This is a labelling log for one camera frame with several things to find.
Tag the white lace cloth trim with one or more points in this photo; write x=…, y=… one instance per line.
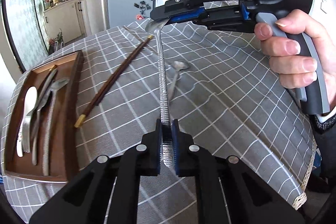
x=302, y=198

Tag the steel spoon smooth handle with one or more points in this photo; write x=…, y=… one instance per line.
x=45, y=102

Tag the dark brown wooden tray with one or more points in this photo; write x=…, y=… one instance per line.
x=53, y=158

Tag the dark wooden chopstick gold tip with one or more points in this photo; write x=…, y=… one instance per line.
x=45, y=86

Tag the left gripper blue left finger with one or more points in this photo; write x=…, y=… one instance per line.
x=107, y=190

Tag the bag of vegetables on floor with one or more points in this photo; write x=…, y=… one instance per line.
x=57, y=43

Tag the person's right hand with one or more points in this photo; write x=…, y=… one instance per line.
x=296, y=71

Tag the steel spoon textured handle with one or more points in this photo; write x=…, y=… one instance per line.
x=154, y=27

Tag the white ceramic spoon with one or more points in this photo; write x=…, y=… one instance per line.
x=29, y=103

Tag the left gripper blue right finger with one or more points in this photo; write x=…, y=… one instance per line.
x=228, y=191

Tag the white kitchen cabinet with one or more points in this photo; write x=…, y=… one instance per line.
x=71, y=18

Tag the frosted sliding glass door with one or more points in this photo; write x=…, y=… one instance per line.
x=28, y=31

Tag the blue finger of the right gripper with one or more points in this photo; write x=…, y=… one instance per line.
x=187, y=16

